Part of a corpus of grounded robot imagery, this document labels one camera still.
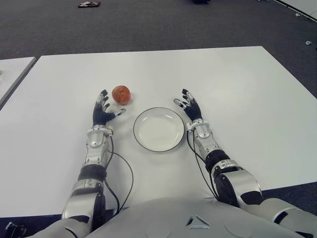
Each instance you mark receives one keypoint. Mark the red black object on floor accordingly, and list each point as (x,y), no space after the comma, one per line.
(89,4)

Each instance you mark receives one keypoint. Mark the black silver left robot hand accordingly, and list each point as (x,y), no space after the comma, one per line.
(100,116)

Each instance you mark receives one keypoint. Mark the grey robot torso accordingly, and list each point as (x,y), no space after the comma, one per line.
(173,218)

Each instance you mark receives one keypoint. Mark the black device beside robot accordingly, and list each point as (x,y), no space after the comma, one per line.
(15,229)

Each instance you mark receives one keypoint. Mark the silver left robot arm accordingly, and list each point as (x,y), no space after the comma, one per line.
(95,143)

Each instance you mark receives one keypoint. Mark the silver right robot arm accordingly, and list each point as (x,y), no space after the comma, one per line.
(205,134)

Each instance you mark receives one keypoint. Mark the red apple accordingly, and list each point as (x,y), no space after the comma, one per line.
(121,95)

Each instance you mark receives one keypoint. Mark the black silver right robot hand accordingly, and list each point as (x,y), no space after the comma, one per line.
(194,111)

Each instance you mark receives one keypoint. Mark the white neighbouring table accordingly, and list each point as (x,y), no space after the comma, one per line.
(12,74)
(302,6)

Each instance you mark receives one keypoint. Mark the white plate with black rim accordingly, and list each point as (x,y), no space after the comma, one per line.
(158,130)

